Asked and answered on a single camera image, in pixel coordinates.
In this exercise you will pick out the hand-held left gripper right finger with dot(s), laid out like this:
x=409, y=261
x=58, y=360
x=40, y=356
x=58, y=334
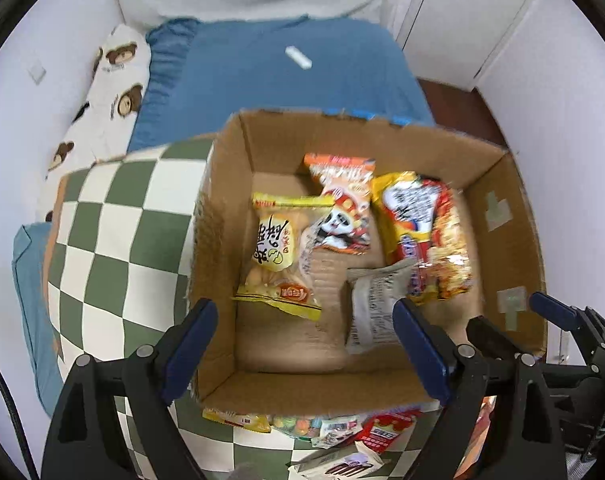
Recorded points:
x=425, y=355

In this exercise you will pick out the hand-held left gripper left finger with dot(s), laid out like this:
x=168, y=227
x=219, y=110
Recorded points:
x=190, y=355

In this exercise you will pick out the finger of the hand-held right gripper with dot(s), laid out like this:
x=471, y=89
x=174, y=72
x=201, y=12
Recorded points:
x=492, y=337
x=552, y=307

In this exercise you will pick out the silver white snack packet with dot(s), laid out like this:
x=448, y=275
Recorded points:
x=370, y=310

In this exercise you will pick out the yellow panda snack packet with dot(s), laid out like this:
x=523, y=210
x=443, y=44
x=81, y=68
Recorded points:
x=237, y=419

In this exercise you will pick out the red snack packet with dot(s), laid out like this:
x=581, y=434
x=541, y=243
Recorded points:
x=385, y=432

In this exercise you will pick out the cardboard box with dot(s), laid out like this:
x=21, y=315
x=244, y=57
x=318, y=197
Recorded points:
x=282, y=345

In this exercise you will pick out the small white snack packet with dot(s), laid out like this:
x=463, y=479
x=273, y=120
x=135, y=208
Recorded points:
x=335, y=432

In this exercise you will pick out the colourful candy packet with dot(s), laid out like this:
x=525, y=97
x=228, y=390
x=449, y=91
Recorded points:
x=295, y=425

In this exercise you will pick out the white chocolate stick box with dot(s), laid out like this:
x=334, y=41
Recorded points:
x=337, y=465

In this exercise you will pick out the yellow noodle packet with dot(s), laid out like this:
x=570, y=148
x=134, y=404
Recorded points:
x=397, y=230

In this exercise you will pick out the yellow cracker packet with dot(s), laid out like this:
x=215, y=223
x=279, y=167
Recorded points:
x=277, y=245

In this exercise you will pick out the green white checkered blanket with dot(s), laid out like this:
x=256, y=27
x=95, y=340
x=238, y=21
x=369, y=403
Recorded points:
x=122, y=230

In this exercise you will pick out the blue pillow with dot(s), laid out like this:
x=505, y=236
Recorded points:
x=32, y=300

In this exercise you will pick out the orange panda snack packet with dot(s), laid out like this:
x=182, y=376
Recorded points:
x=342, y=195

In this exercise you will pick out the bear print pillow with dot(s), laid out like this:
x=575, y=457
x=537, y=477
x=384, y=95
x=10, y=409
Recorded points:
x=107, y=110

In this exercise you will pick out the blue bed sheet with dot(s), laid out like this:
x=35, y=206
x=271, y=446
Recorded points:
x=282, y=95

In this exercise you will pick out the white door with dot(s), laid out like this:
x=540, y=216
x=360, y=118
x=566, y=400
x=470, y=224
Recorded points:
x=462, y=25

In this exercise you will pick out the white remote control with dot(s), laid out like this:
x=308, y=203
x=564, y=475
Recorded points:
x=298, y=57

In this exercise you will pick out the white wall socket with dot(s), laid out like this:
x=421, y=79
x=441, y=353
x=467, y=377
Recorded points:
x=37, y=73

